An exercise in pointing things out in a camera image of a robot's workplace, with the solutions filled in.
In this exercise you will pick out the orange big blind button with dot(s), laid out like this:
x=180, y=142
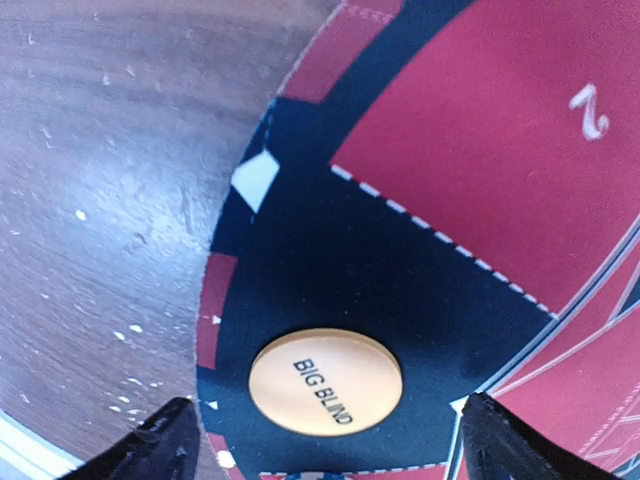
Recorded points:
x=325, y=382

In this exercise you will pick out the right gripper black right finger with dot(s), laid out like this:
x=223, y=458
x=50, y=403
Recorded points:
x=499, y=445

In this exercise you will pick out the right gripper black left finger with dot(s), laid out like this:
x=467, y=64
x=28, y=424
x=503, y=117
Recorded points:
x=165, y=446

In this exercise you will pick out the blue small blind button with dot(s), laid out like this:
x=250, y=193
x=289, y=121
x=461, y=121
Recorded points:
x=310, y=475

